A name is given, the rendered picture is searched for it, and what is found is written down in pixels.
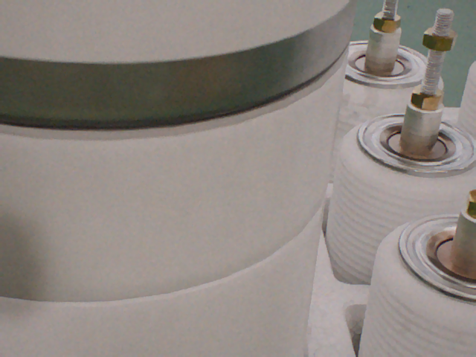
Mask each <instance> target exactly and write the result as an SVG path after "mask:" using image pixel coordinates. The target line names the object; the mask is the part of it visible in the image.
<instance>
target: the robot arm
mask: <svg viewBox="0 0 476 357"><path fill-rule="evenodd" d="M356 3H357V0H0V357H303V354H304V348H305V343H306V333H307V327H308V322H309V313H310V307H311V306H310V302H311V296H312V287H313V282H314V276H315V267H316V262H317V256H318V246H319V242H320V237H321V227H322V222H323V216H324V207H325V201H326V196H327V188H328V184H329V178H330V173H331V167H332V158H333V153H334V147H335V138H336V132H337V128H338V119H339V113H340V108H341V98H342V93H343V87H344V78H345V73H346V67H347V58H348V52H349V47H350V37H351V36H352V32H353V23H354V18H355V12H356Z"/></svg>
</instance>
